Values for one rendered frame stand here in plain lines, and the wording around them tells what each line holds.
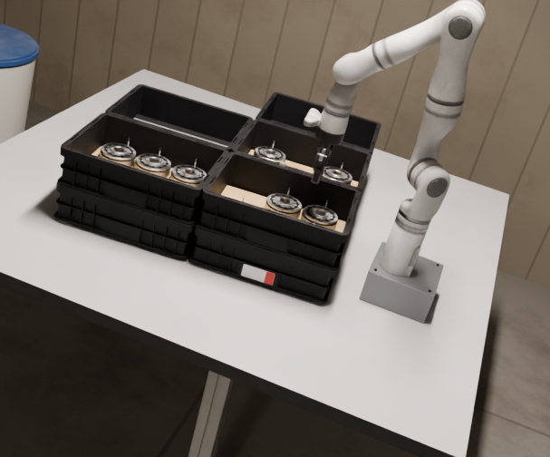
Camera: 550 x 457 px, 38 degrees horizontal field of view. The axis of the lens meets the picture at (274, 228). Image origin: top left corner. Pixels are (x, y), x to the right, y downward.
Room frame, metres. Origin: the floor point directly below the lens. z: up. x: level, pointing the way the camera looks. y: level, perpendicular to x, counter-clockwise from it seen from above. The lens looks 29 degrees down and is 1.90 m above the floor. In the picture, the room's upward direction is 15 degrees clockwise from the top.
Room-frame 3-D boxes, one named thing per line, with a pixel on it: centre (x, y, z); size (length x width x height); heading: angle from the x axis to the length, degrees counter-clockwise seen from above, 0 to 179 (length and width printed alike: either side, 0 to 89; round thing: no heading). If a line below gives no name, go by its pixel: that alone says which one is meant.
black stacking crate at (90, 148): (2.04, 0.40, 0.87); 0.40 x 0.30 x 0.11; 85
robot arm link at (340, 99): (2.05, -0.08, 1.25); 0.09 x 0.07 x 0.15; 165
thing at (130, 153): (2.12, 0.50, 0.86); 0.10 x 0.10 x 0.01
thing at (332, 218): (2.06, -0.12, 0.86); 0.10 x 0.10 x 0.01
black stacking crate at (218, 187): (2.00, 0.00, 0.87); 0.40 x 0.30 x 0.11; 85
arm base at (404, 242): (1.99, -0.36, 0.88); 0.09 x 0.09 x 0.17; 82
